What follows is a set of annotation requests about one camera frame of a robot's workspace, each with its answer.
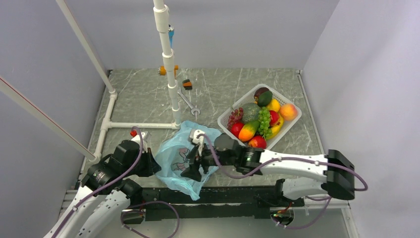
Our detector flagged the orange fake fruit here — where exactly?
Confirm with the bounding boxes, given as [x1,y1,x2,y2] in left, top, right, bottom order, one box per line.
[238,120,260,142]

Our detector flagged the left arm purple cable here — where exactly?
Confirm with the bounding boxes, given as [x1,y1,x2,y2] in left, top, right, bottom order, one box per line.
[49,126,180,238]

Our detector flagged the green fake melon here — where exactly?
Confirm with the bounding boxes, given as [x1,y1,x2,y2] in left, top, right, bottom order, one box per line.
[241,103,261,123]

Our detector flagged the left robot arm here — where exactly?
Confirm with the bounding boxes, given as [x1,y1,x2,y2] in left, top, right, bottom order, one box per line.
[45,139,161,238]

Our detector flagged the white plastic basket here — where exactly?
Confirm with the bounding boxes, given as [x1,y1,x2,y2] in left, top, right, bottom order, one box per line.
[217,84,302,149]

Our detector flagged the yellow fake banana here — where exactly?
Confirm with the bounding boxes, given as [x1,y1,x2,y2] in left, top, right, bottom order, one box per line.
[265,116,284,140]

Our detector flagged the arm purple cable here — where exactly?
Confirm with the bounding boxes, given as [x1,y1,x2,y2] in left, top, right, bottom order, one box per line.
[49,126,180,238]
[197,133,369,230]

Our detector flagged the light blue plastic bag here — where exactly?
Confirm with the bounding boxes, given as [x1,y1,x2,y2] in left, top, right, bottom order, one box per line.
[154,120,221,201]

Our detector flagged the light red fake grapes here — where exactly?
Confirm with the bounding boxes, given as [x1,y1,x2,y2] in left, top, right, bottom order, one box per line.
[227,108,243,129]

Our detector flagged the wrist white camera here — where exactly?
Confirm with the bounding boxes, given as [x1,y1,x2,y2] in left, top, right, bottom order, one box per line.
[130,130,151,150]
[189,129,205,157]

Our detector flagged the green fake vegetable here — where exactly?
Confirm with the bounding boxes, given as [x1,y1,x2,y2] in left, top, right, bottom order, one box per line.
[257,91,272,107]

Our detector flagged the green fake grapes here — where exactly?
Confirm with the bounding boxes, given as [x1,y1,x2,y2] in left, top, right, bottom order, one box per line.
[258,107,271,138]

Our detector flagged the red yellow fake apple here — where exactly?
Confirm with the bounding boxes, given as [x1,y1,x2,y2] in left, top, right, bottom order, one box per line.
[248,135,267,149]

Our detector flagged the red fake pomegranate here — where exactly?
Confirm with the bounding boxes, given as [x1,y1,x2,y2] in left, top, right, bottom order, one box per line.
[269,110,280,126]

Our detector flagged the blue handled tool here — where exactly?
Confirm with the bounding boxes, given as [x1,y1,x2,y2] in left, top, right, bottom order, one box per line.
[168,25,174,48]

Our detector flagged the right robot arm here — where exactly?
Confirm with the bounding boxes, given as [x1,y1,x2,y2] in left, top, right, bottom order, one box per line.
[181,130,356,206]

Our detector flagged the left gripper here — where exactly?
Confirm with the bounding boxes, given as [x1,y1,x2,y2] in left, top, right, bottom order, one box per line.
[122,147,161,177]

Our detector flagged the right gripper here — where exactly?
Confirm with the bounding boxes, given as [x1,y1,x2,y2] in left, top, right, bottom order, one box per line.
[181,141,237,181]

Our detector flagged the white pvc pipe frame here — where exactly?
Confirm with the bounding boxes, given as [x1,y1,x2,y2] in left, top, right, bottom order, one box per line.
[0,0,181,162]

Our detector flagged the silver wrench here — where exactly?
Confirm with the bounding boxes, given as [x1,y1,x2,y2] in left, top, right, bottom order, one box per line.
[177,89,201,117]

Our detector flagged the yellow fake lemon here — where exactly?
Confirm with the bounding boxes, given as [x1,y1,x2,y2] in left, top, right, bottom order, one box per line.
[266,98,281,113]

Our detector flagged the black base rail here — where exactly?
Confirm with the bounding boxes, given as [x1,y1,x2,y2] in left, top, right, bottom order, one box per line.
[134,185,305,221]

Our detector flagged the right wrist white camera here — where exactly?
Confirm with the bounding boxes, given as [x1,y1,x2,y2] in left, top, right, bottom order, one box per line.
[189,129,205,157]

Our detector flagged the dark brown fake fruit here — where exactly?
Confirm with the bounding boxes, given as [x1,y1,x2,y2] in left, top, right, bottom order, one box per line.
[254,87,269,101]

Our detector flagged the fake peach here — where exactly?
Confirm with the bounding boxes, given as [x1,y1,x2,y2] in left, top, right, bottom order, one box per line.
[279,104,298,121]

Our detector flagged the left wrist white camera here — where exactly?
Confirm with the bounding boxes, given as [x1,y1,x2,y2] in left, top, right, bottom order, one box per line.
[130,130,151,150]

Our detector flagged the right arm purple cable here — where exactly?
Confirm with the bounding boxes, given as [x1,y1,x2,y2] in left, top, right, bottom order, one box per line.
[197,133,369,230]

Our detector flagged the orange black small brush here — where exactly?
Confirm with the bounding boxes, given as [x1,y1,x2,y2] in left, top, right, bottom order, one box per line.
[182,79,193,90]

